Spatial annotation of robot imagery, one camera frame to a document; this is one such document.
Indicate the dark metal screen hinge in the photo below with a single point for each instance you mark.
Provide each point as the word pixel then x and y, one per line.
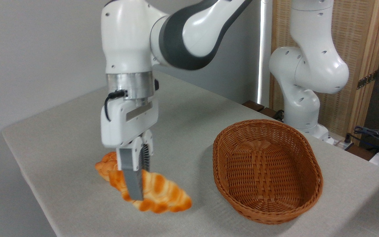
pixel 367 80

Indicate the white vertical pole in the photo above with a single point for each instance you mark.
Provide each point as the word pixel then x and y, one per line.
pixel 264 49

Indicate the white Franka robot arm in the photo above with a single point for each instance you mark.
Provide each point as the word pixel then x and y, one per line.
pixel 127 39

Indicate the long braided bread loaf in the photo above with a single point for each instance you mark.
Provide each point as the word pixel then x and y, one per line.
pixel 163 194

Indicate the brown wicker oval basket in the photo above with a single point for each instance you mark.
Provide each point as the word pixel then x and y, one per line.
pixel 262 154

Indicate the round knotted bread roll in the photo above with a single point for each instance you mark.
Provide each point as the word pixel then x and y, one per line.
pixel 105 166

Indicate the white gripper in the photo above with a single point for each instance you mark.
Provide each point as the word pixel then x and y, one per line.
pixel 123 125

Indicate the white power strip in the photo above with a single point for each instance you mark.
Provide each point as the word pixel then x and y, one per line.
pixel 342 144

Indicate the dark brown wooden block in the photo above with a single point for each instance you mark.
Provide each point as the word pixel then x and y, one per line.
pixel 253 105
pixel 269 112

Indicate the grey tablecloth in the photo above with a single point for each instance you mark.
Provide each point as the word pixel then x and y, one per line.
pixel 61 131

